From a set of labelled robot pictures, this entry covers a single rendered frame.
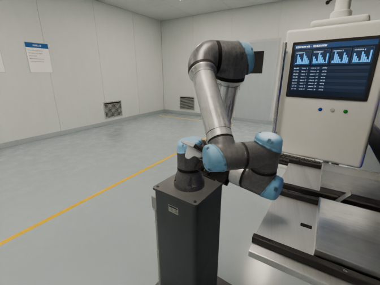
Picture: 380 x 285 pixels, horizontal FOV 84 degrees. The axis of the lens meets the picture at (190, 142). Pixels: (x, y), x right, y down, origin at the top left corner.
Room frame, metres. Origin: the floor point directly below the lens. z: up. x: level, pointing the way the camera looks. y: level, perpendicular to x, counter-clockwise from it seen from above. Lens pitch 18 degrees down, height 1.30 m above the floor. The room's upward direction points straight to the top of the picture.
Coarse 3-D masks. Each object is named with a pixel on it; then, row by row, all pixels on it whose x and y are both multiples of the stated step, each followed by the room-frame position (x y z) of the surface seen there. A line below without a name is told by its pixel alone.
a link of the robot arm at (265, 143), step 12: (264, 132) 0.58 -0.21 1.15; (252, 144) 0.54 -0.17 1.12; (264, 144) 0.53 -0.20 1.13; (276, 144) 0.52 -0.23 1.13; (252, 156) 0.51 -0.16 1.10; (264, 156) 0.52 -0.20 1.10; (276, 156) 0.53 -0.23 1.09; (252, 168) 0.56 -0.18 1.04; (264, 168) 0.53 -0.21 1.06; (276, 168) 0.54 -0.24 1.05
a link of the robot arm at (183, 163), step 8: (192, 136) 0.97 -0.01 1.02; (184, 144) 0.88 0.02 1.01; (200, 144) 0.89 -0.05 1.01; (176, 152) 0.91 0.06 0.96; (184, 152) 0.87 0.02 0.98; (184, 160) 0.87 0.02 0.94; (192, 160) 0.87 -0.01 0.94; (200, 160) 0.88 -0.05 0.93; (184, 168) 0.87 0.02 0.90; (192, 168) 0.87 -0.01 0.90
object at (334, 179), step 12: (324, 168) 0.89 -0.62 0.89; (336, 168) 0.86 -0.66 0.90; (348, 168) 0.84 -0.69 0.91; (324, 180) 0.79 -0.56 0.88; (336, 180) 0.79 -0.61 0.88; (348, 180) 0.79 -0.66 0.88; (360, 180) 0.79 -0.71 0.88; (372, 180) 0.79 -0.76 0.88; (336, 192) 0.65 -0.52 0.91; (360, 192) 0.69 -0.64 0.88; (372, 192) 0.69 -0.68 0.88
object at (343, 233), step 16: (320, 208) 0.59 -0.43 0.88; (336, 208) 0.58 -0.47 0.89; (352, 208) 0.56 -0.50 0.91; (320, 224) 0.51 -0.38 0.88; (336, 224) 0.51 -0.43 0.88; (352, 224) 0.51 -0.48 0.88; (368, 224) 0.51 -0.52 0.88; (320, 240) 0.45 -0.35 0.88; (336, 240) 0.45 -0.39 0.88; (352, 240) 0.45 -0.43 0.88; (368, 240) 0.45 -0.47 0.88; (320, 256) 0.38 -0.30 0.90; (336, 256) 0.37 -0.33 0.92; (352, 256) 0.40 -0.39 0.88; (368, 256) 0.40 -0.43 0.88; (368, 272) 0.34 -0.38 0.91
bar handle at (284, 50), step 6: (282, 48) 1.33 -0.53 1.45; (282, 54) 1.32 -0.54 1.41; (282, 60) 1.32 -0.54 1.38; (282, 66) 1.32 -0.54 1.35; (282, 72) 1.32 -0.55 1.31; (282, 78) 1.32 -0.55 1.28; (276, 96) 1.33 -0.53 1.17; (276, 102) 1.32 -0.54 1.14; (276, 108) 1.32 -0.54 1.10; (276, 114) 1.32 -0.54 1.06; (276, 120) 1.32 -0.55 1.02; (276, 126) 1.32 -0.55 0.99; (276, 132) 1.35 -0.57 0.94
